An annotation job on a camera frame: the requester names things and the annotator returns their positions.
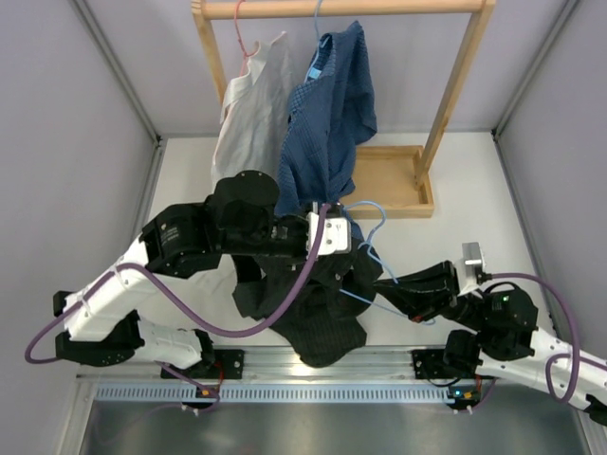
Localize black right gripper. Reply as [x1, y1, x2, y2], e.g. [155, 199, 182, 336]
[370, 260, 488, 332]

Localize dark pinstriped shirt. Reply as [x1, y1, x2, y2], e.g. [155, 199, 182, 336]
[232, 234, 383, 355]

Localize light blue hanger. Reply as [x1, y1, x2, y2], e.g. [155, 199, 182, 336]
[339, 200, 436, 327]

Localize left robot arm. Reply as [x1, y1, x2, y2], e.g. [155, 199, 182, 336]
[54, 171, 326, 378]

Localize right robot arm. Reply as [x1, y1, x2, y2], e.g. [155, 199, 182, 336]
[374, 259, 606, 425]

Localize blue checked shirt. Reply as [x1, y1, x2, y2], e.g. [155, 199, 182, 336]
[275, 21, 377, 216]

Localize white shirt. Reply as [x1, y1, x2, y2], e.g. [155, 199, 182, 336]
[211, 32, 296, 184]

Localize pink hanger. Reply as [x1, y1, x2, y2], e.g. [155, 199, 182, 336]
[233, 0, 257, 76]

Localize blue hanger under blue shirt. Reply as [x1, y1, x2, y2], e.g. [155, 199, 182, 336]
[313, 0, 324, 46]

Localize wooden clothes rack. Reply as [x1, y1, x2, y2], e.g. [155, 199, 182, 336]
[191, 0, 495, 219]

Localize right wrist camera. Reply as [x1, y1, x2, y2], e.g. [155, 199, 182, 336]
[455, 242, 486, 296]

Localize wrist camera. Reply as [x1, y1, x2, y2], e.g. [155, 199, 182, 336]
[306, 202, 352, 256]
[455, 242, 486, 296]

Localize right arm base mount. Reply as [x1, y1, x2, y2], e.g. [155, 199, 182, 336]
[411, 349, 475, 380]

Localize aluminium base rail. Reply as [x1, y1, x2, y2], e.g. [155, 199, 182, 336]
[78, 344, 480, 383]

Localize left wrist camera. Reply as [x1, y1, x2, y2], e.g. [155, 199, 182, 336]
[306, 202, 352, 256]

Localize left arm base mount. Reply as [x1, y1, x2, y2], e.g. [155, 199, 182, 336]
[170, 349, 245, 380]

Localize perforated cable duct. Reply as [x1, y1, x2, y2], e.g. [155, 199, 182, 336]
[95, 383, 474, 405]

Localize aluminium frame post right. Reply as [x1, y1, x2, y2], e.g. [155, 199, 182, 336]
[491, 0, 582, 138]

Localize aluminium frame post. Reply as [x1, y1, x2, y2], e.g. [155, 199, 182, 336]
[491, 0, 582, 138]
[67, 0, 166, 234]

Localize aluminium frame post left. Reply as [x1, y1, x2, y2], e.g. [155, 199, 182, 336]
[67, 0, 166, 234]

